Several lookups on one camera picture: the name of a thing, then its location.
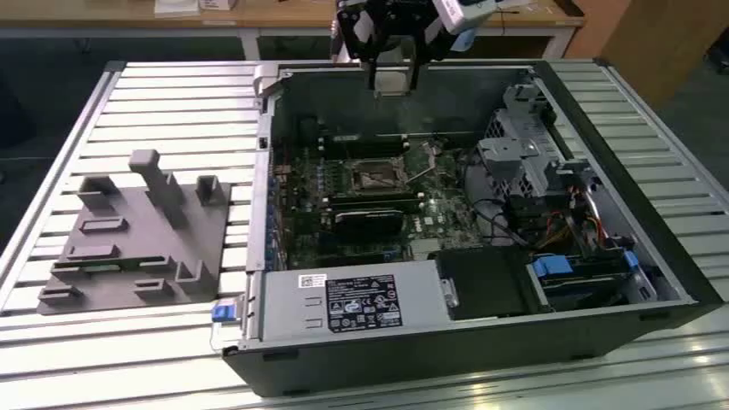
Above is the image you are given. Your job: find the black open PC case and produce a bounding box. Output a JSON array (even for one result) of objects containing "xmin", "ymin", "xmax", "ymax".
[{"xmin": 221, "ymin": 58, "xmax": 725, "ymax": 398}]

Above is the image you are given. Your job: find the orange wire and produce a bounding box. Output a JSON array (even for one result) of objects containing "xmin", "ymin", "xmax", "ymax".
[{"xmin": 534, "ymin": 220, "xmax": 577, "ymax": 249}]

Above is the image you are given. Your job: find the grey metal drive cage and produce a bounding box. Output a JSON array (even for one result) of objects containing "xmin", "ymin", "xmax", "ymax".
[{"xmin": 474, "ymin": 83, "xmax": 593, "ymax": 202}]

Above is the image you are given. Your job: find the grey parts rack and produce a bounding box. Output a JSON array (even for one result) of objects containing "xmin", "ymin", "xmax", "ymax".
[{"xmin": 34, "ymin": 149, "xmax": 233, "ymax": 317}]

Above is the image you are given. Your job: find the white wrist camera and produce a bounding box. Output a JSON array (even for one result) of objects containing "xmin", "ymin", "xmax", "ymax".
[{"xmin": 432, "ymin": 0, "xmax": 502, "ymax": 34}]

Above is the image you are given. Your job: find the CPU socket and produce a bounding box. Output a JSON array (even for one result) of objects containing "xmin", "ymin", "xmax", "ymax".
[{"xmin": 348, "ymin": 158, "xmax": 410, "ymax": 194}]

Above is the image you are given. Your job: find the black disk bay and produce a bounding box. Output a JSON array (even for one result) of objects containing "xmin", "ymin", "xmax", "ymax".
[{"xmin": 434, "ymin": 247, "xmax": 552, "ymax": 321}]

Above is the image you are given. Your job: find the green motherboard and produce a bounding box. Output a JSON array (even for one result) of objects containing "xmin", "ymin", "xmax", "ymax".
[{"xmin": 270, "ymin": 127, "xmax": 485, "ymax": 272}]

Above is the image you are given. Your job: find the wooden cabinet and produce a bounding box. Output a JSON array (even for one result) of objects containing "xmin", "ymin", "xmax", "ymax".
[{"xmin": 592, "ymin": 0, "xmax": 729, "ymax": 110}]

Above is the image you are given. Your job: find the black graphics card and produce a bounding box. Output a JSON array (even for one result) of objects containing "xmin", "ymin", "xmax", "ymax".
[{"xmin": 333, "ymin": 208, "xmax": 406, "ymax": 237}]

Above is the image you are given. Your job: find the grey power supply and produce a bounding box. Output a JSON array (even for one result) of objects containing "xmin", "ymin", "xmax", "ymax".
[{"xmin": 258, "ymin": 261, "xmax": 450, "ymax": 343}]

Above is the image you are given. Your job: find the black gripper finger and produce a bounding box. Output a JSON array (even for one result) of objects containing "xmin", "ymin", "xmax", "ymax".
[
  {"xmin": 406, "ymin": 0, "xmax": 458, "ymax": 94},
  {"xmin": 333, "ymin": 0, "xmax": 389, "ymax": 91}
]

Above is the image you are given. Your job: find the wooden desk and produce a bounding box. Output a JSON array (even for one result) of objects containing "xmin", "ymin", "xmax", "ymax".
[{"xmin": 0, "ymin": 0, "xmax": 586, "ymax": 61}]

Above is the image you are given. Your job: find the hard disk in blue carrier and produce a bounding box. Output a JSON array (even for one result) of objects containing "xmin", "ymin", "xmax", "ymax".
[{"xmin": 526, "ymin": 251, "xmax": 638, "ymax": 308}]

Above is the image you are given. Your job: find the blue case latch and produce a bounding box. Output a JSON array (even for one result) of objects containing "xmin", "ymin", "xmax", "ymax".
[{"xmin": 210, "ymin": 301, "xmax": 244, "ymax": 324}]

